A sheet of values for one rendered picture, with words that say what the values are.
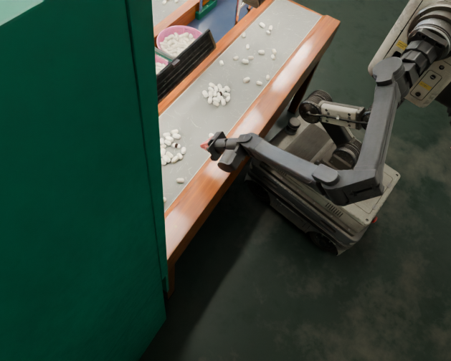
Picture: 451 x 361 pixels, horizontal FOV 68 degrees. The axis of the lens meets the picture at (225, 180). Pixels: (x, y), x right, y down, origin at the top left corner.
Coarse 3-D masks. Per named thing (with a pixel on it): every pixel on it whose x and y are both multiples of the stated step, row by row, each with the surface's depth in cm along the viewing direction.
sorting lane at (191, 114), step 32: (256, 32) 190; (288, 32) 194; (224, 64) 173; (256, 64) 176; (192, 96) 159; (224, 96) 162; (256, 96) 165; (160, 128) 147; (192, 128) 149; (224, 128) 152; (192, 160) 141
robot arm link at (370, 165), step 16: (384, 64) 94; (400, 64) 90; (384, 80) 90; (384, 96) 90; (400, 96) 93; (384, 112) 87; (368, 128) 86; (384, 128) 84; (368, 144) 83; (384, 144) 82; (368, 160) 80; (384, 160) 82; (352, 176) 79; (368, 176) 76; (336, 192) 81; (352, 192) 81; (368, 192) 80
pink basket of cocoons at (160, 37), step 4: (168, 28) 177; (172, 28) 178; (176, 28) 179; (180, 28) 180; (184, 28) 180; (188, 28) 180; (192, 28) 180; (160, 32) 174; (164, 32) 177; (168, 32) 179; (172, 32) 180; (176, 32) 181; (180, 32) 181; (184, 32) 182; (188, 32) 182; (192, 32) 181; (196, 32) 180; (200, 32) 179; (160, 36) 174; (164, 36) 178; (196, 36) 181; (156, 40) 171; (160, 40) 175; (160, 48) 174
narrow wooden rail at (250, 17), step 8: (272, 0) 204; (264, 8) 198; (248, 16) 192; (256, 16) 194; (240, 24) 187; (248, 24) 189; (232, 32) 183; (240, 32) 185; (224, 40) 179; (232, 40) 180; (216, 48) 175; (224, 48) 176; (208, 56) 171; (216, 56) 172; (200, 64) 167; (208, 64) 168; (192, 72) 163; (200, 72) 165; (184, 80) 160; (192, 80) 161; (176, 88) 157; (184, 88) 158; (168, 96) 154; (176, 96) 155; (160, 104) 151; (168, 104) 152; (160, 112) 149
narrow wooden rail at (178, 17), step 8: (192, 0) 193; (208, 0) 202; (184, 8) 188; (192, 8) 191; (168, 16) 182; (176, 16) 183; (184, 16) 188; (192, 16) 196; (160, 24) 178; (168, 24) 179; (176, 24) 185; (184, 24) 193
